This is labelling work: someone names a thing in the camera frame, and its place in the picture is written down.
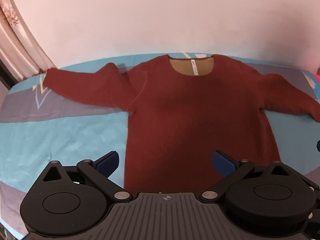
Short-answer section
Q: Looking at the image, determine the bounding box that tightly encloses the dark red knit sweater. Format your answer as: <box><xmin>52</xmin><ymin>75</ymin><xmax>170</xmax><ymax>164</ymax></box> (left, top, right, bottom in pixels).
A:
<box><xmin>43</xmin><ymin>55</ymin><xmax>319</xmax><ymax>194</ymax></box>

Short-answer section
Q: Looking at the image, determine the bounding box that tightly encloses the pink red pillow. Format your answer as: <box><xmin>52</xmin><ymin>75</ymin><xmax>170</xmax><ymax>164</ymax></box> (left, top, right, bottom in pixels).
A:
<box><xmin>316</xmin><ymin>67</ymin><xmax>320</xmax><ymax>83</ymax></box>

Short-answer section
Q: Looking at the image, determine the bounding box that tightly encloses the pink patterned curtain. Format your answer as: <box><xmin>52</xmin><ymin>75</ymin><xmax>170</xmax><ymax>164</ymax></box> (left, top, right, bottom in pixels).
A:
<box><xmin>1</xmin><ymin>0</ymin><xmax>56</xmax><ymax>82</ymax></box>

